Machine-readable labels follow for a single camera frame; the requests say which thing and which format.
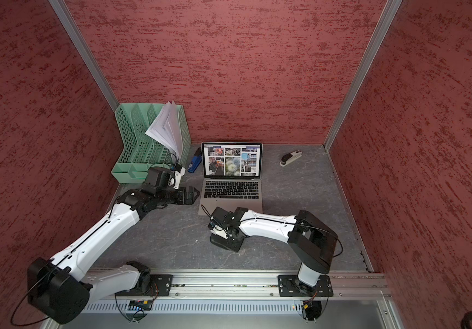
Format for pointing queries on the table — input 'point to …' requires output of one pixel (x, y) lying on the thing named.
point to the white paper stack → (167, 129)
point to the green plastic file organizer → (140, 151)
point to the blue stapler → (195, 162)
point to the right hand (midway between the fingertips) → (236, 244)
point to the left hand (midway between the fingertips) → (188, 196)
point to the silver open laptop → (232, 175)
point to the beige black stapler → (290, 157)
